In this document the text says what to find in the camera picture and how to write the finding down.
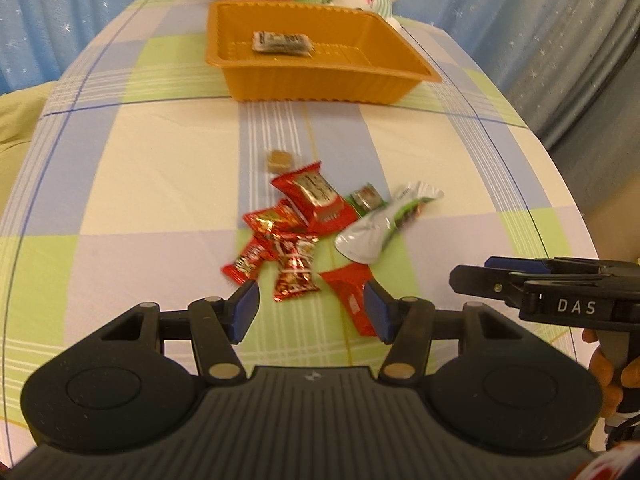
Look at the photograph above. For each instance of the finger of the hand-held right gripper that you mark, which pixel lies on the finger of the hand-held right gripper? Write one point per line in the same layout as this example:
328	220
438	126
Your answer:
480	282
515	263

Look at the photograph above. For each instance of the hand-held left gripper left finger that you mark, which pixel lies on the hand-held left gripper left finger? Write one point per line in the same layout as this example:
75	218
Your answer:
246	310

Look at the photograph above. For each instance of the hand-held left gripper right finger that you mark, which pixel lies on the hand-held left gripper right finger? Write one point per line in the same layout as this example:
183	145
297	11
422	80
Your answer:
377	311

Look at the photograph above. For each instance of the plain red snack packet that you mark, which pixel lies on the plain red snack packet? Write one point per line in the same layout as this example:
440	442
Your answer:
350	290

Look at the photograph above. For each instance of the red packet with white print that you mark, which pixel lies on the red packet with white print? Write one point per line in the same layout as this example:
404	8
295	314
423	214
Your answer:
248	262

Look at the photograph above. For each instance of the shiny red foil packet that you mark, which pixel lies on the shiny red foil packet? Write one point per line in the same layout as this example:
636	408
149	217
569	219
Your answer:
270	220
295	266

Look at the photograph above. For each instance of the silver green snack packet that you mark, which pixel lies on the silver green snack packet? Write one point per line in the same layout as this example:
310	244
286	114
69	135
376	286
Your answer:
385	225

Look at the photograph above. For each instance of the small green snack packet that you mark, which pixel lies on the small green snack packet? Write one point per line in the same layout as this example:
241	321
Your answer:
367	199

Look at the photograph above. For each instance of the red packet with dark label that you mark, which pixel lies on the red packet with dark label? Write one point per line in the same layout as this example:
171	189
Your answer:
316	196

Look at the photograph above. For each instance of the small brown candy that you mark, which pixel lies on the small brown candy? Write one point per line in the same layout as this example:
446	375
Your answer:
279	160

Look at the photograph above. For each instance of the orange plastic tray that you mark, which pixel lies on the orange plastic tray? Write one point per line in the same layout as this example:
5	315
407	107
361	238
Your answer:
320	55

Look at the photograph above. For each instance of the grey black snack packet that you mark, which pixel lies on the grey black snack packet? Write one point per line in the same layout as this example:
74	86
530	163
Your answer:
280	42

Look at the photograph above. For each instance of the person's right hand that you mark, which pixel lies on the person's right hand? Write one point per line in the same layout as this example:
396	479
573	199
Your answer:
602	372

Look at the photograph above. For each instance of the red white clothing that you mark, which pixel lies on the red white clothing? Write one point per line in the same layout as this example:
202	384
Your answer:
605	467

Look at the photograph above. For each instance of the checked tablecloth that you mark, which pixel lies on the checked tablecloth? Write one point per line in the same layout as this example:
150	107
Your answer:
150	170

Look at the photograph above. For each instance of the grey curtain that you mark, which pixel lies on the grey curtain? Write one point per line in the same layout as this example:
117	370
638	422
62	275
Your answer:
595	75

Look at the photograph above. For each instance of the light green cloth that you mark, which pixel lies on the light green cloth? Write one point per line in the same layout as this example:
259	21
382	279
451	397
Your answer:
20	125

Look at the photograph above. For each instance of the blue star curtain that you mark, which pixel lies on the blue star curtain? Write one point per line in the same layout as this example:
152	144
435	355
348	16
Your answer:
75	15

